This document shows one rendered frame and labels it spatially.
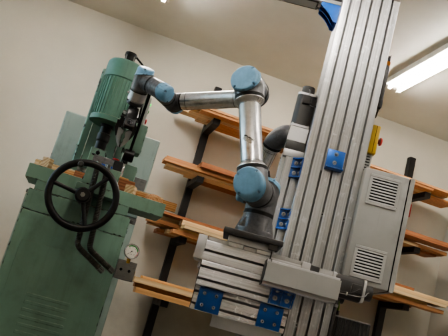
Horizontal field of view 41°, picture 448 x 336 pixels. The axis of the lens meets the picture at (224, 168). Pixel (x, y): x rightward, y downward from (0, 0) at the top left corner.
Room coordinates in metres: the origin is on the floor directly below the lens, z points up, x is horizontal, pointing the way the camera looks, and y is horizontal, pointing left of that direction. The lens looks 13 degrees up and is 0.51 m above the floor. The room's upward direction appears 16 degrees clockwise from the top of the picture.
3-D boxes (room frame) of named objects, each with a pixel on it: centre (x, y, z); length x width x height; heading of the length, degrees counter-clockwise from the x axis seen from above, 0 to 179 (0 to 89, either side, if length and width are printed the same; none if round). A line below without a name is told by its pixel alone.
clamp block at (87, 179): (2.50, 0.49, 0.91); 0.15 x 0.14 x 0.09; 101
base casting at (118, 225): (2.80, 0.60, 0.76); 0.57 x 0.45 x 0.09; 11
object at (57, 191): (2.62, 0.56, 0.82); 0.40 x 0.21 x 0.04; 101
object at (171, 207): (2.71, 0.43, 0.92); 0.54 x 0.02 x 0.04; 101
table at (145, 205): (2.58, 0.51, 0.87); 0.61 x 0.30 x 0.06; 101
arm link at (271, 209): (2.26, -0.17, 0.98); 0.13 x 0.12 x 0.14; 156
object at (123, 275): (2.59, 0.29, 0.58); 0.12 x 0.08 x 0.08; 11
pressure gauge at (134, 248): (2.52, 0.28, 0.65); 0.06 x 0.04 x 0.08; 101
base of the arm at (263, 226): (2.27, -0.18, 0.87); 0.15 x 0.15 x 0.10
